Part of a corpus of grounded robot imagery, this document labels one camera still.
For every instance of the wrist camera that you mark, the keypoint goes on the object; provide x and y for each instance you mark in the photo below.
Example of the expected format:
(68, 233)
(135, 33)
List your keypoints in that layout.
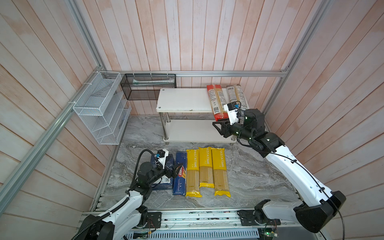
(161, 158)
(233, 110)

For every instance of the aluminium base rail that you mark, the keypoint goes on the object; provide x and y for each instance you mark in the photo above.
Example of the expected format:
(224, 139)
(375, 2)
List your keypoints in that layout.
(198, 219)

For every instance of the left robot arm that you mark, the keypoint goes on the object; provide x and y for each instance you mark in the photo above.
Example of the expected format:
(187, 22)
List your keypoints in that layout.
(130, 212)

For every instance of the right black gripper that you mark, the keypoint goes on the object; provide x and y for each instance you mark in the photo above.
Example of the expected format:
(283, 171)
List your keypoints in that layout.
(226, 128)

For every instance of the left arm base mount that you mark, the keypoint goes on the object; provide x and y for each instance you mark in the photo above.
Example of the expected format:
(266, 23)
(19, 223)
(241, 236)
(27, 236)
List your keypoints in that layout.
(151, 220)

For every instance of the black wire mesh basket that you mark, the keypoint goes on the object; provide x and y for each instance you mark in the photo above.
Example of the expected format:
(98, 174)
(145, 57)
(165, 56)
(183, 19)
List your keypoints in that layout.
(143, 87)

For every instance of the yellow pastatime spaghetti pack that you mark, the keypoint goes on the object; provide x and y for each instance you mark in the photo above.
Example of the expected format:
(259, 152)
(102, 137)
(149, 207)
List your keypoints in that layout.
(193, 174)
(220, 173)
(206, 177)

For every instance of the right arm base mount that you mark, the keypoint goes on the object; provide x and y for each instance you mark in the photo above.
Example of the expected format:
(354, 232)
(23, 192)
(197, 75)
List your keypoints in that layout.
(256, 218)

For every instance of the narrow blue Barilla spaghetti box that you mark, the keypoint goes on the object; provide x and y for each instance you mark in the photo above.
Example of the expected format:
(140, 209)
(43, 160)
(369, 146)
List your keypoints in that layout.
(180, 181)

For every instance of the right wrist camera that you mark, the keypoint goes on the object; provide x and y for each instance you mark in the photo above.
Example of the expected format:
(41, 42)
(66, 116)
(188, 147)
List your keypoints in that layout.
(233, 110)

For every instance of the red clear spaghetti pack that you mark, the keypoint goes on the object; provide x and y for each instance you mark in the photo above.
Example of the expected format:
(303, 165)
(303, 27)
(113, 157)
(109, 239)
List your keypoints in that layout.
(218, 101)

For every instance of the blue clear spaghetti pack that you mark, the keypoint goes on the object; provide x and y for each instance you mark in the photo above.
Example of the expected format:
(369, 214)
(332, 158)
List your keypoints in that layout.
(236, 93)

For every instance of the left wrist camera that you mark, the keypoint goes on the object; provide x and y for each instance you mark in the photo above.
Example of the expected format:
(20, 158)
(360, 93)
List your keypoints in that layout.
(161, 158)

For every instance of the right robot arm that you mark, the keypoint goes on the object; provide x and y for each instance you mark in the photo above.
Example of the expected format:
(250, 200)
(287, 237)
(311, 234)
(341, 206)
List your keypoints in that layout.
(317, 203)

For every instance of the white wire mesh rack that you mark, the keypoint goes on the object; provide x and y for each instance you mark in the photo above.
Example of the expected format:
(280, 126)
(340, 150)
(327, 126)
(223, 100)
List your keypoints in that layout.
(102, 108)

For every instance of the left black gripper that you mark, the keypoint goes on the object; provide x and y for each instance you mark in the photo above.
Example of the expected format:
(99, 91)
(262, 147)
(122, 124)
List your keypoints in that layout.
(169, 174)

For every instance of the white two-tier shelf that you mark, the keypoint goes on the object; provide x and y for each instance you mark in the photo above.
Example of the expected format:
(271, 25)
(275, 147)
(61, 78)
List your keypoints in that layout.
(175, 107)

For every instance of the wide blue Barilla pasta box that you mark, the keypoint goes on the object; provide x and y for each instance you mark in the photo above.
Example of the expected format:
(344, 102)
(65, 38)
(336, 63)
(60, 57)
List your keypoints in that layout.
(165, 183)

